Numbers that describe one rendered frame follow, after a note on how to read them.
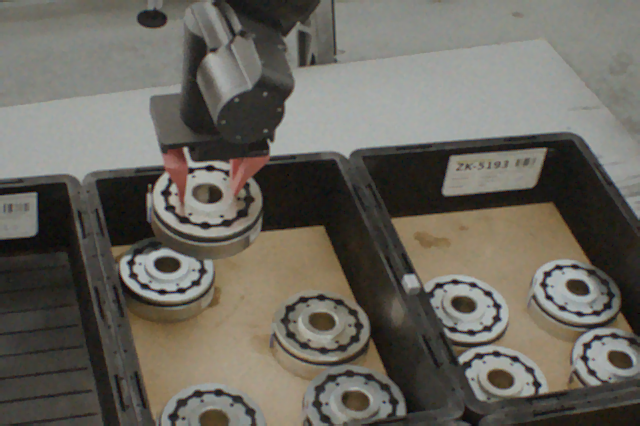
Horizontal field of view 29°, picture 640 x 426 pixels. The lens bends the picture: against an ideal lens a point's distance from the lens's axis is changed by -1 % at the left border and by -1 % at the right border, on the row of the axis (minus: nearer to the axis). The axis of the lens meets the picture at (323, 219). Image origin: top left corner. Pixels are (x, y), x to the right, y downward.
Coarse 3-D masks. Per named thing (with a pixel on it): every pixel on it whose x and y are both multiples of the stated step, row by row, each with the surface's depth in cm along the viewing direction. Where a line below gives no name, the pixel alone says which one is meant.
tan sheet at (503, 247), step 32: (416, 224) 151; (448, 224) 152; (480, 224) 153; (512, 224) 154; (544, 224) 154; (416, 256) 147; (448, 256) 148; (480, 256) 148; (512, 256) 149; (544, 256) 150; (576, 256) 150; (512, 288) 145; (512, 320) 141; (544, 352) 138
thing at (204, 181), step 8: (208, 176) 119; (192, 184) 118; (200, 184) 119; (208, 184) 119; (216, 184) 119; (224, 184) 119; (192, 192) 118; (224, 192) 118; (232, 192) 118; (184, 200) 117; (192, 200) 117; (224, 200) 117; (232, 200) 118; (192, 208) 116; (200, 208) 116; (208, 208) 116; (216, 208) 116; (224, 208) 117
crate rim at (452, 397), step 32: (224, 160) 140; (288, 160) 141; (320, 160) 142; (96, 192) 133; (352, 192) 138; (96, 224) 129; (384, 256) 131; (128, 320) 120; (416, 320) 125; (128, 352) 117; (128, 384) 114; (448, 384) 119; (416, 416) 115; (448, 416) 116
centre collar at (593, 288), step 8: (560, 280) 141; (568, 280) 142; (576, 280) 142; (584, 280) 142; (592, 280) 142; (560, 288) 140; (592, 288) 141; (568, 296) 139; (576, 296) 140; (584, 296) 140; (592, 296) 140; (576, 304) 139; (584, 304) 139
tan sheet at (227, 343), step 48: (288, 240) 146; (240, 288) 139; (288, 288) 140; (336, 288) 141; (144, 336) 132; (192, 336) 133; (240, 336) 134; (192, 384) 128; (240, 384) 129; (288, 384) 130
